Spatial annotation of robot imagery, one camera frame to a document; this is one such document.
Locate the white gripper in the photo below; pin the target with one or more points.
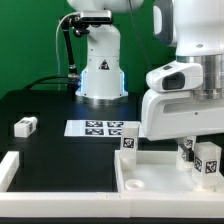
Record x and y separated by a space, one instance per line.
170 109

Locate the white square tabletop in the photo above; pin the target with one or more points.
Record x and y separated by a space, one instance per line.
152 171

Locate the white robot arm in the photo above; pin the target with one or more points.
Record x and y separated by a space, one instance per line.
195 27

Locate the white fiducial tag sheet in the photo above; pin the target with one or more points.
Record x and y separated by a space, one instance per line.
94 128

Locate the white U-shaped fence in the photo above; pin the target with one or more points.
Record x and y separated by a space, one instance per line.
105 204

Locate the camera on black mount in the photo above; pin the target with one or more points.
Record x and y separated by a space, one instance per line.
80 21

